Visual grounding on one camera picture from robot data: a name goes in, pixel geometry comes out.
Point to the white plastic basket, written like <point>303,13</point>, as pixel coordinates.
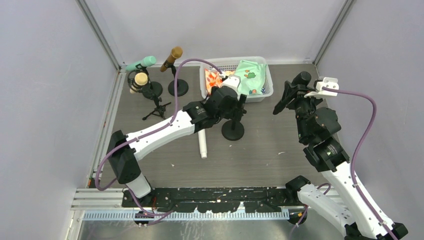
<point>228,65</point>

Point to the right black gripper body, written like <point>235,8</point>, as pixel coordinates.
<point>293,93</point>

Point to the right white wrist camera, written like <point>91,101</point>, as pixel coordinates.
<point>324,88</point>

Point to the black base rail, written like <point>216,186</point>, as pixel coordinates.
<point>266,199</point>

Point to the white microphone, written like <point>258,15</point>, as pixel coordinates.
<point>202,144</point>

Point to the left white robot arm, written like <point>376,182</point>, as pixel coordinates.
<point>126,150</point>

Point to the black tripod shock-mount stand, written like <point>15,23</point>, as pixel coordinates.
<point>159,109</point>

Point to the black microphone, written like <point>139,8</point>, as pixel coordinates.
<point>303,78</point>

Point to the gold brown microphone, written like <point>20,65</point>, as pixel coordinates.
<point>175,54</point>

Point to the green patterned cloth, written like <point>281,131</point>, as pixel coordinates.
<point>252,77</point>

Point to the black round-base mic stand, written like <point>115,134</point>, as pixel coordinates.
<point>177,87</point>

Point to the green microphone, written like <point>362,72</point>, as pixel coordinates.
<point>146,62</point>

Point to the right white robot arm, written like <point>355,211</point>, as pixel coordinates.
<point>360,218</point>

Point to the orange patterned cloth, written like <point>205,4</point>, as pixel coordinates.
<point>212,79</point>

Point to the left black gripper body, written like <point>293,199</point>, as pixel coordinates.
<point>238,104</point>

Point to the cream yellow microphone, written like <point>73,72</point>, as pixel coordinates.
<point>137,83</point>

